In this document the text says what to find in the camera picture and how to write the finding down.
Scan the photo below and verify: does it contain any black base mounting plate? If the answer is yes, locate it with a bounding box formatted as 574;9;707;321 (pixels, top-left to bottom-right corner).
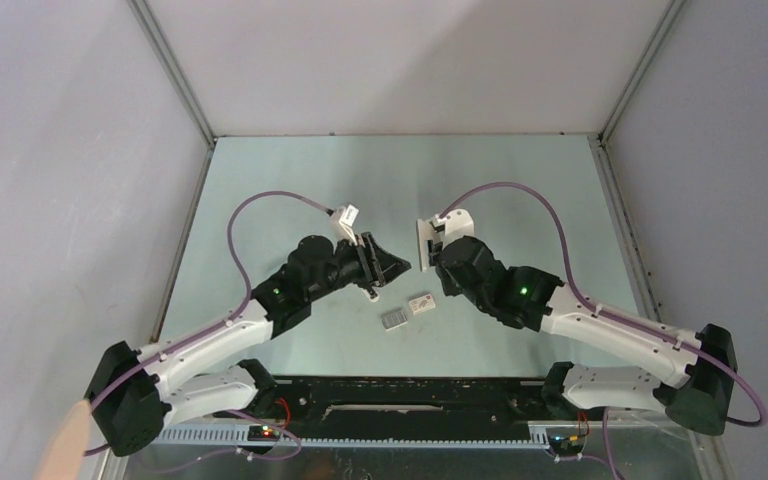
244;376;577;440

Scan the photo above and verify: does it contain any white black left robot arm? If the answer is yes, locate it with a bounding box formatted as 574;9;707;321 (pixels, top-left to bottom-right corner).
85;232;411;457

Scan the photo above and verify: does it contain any white slotted cable duct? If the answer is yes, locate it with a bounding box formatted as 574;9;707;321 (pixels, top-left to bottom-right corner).
152;424;550;450

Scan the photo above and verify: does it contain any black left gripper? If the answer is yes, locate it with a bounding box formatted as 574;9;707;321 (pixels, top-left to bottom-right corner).
307;232;410;302

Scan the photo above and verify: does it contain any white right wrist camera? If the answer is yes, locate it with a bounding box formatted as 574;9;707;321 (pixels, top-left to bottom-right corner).
429;209;475;247

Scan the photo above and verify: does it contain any white staple box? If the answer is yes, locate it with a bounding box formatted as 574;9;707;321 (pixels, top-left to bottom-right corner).
408;292;436;315

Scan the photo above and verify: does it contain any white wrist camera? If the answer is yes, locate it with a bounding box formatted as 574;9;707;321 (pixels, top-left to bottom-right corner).
329;203;359;246
429;209;475;247

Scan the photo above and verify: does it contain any white open stapler right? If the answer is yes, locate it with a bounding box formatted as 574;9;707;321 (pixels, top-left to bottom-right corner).
416;219;437;272

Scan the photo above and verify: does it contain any white small stapler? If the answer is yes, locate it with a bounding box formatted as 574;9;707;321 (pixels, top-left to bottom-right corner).
364;288;380;303

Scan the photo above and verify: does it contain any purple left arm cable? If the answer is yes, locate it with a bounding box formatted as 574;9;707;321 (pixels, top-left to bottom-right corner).
82;190;339;458

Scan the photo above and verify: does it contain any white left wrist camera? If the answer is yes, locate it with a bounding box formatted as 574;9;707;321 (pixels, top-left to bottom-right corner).
329;203;359;246

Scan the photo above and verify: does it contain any grey staple strip block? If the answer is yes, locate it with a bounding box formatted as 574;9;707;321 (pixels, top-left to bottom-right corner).
381;308;409;331

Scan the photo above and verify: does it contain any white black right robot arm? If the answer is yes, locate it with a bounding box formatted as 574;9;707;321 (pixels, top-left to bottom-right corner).
432;236;737;436

